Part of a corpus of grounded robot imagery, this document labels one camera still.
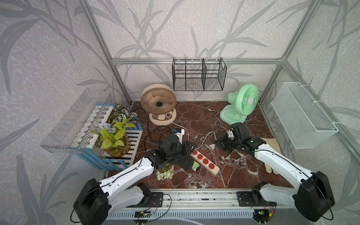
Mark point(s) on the blue white wooden crate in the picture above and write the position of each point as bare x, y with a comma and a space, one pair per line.
100, 160

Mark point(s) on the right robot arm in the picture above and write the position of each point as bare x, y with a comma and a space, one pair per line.
311, 192

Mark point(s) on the beige round desk fan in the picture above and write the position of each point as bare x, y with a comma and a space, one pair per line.
159, 101

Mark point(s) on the white artificial flower sprig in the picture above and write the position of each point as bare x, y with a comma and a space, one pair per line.
166, 172

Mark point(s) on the green desk fan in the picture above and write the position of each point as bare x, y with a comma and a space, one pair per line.
241, 104

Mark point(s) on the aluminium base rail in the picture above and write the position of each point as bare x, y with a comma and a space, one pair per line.
203, 199

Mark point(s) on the potted green plant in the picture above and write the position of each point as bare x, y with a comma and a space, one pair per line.
112, 138

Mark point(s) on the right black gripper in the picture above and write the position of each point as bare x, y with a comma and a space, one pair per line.
221, 143

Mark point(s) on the white wire basket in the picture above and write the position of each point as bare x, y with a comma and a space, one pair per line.
305, 122

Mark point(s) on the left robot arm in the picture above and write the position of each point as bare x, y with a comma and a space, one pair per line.
118, 185

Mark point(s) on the beige power strip red sockets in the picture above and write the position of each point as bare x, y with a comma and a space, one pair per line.
205, 162

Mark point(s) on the black wire basket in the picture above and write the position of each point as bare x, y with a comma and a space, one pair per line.
198, 75

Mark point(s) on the striped leaf plant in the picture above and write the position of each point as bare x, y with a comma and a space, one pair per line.
120, 112

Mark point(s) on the clear plastic tray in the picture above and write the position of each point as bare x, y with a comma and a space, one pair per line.
75, 130

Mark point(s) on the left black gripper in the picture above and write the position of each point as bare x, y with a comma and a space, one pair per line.
186, 148

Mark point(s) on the black work glove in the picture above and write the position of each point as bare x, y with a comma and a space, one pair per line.
186, 162

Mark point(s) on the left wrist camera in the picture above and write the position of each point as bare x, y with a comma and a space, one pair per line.
179, 132

